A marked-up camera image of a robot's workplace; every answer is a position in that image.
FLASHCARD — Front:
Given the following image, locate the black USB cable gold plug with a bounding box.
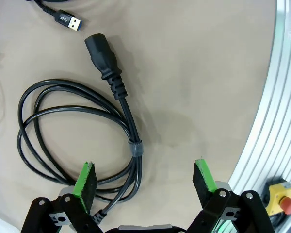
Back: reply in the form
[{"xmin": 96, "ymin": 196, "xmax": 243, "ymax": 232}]
[{"xmin": 33, "ymin": 0, "xmax": 84, "ymax": 32}]

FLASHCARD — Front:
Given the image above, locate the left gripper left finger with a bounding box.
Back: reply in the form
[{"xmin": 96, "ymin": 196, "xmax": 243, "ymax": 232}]
[{"xmin": 20, "ymin": 160, "xmax": 105, "ymax": 233}]

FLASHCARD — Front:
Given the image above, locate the yellow emergency stop button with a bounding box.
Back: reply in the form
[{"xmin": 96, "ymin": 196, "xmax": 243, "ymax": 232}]
[{"xmin": 266, "ymin": 179, "xmax": 291, "ymax": 216}]

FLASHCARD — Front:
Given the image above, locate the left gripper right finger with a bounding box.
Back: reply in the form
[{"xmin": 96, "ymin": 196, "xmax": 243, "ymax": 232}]
[{"xmin": 192, "ymin": 158, "xmax": 275, "ymax": 233}]

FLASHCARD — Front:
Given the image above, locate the grey velcro cable tie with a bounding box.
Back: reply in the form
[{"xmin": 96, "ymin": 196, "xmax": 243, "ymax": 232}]
[{"xmin": 128, "ymin": 139, "xmax": 144, "ymax": 156}]

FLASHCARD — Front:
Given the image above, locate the thick black power cable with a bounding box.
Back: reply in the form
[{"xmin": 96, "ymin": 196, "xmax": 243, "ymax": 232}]
[{"xmin": 18, "ymin": 33, "xmax": 144, "ymax": 225}]

